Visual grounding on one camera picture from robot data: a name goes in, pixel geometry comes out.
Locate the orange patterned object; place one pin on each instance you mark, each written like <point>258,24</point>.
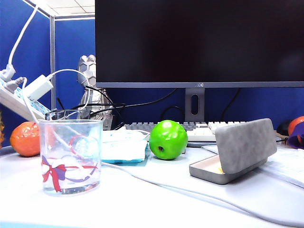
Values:
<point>1,133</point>

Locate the white charger adapter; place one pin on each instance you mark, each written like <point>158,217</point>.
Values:
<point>38,88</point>

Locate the green apple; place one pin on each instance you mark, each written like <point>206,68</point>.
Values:
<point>168,140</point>

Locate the silver partition frame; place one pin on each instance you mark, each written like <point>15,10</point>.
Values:
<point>52,59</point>

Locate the clear glass ribbon-print cup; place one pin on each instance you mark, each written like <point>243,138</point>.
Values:
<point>71,147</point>

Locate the silver robot bust figurine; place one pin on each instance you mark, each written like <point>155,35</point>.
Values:
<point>86,69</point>

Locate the grey plug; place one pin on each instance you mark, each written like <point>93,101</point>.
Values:
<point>12,83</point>

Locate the grey monitor stand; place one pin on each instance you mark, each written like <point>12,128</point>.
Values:
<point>187,107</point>

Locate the black frame glasses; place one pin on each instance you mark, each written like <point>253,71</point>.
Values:
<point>50,112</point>

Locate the yellow lens cloth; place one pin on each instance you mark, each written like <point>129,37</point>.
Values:
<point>219,169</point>

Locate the grey white mechanical keyboard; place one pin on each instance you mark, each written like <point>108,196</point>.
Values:
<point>202,135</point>

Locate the orange mandarin fruit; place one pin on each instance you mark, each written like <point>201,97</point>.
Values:
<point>297,123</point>
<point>23,140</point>

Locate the purple cloth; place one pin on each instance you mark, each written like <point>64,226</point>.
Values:
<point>294,142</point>

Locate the black computer mouse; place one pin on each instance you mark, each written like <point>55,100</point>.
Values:
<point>283,128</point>

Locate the black AOC computer monitor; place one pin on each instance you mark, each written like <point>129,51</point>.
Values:
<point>190,42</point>

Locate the grey felt glasses case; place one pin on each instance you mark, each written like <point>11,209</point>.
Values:
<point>244,145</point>

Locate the white power strip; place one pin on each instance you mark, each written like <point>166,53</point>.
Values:
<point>14,102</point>

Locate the blue white tissue pack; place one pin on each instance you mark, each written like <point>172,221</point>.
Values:
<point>123,149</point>

